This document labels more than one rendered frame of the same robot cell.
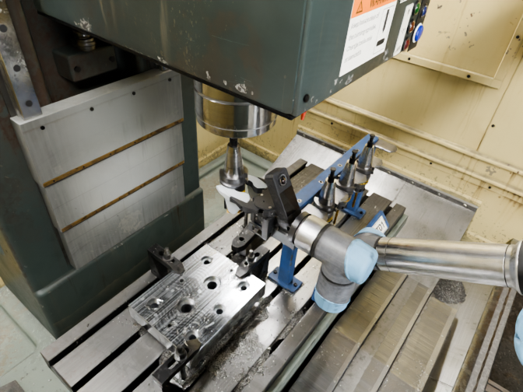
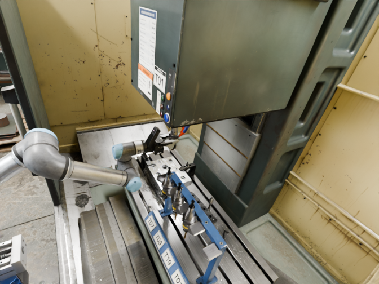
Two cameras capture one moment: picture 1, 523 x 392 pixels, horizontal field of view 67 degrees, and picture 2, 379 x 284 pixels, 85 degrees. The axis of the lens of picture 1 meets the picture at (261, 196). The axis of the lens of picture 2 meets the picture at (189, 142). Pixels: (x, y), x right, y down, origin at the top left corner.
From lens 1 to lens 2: 1.41 m
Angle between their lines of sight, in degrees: 82
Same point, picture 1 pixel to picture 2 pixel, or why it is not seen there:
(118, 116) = (228, 127)
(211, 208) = (261, 243)
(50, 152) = not seen: hidden behind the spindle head
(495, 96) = not seen: outside the picture
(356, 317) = (140, 256)
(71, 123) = not seen: hidden behind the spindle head
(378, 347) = (120, 258)
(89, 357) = (166, 155)
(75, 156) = (214, 125)
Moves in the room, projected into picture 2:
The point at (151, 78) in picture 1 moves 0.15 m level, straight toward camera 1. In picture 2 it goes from (243, 127) to (220, 123)
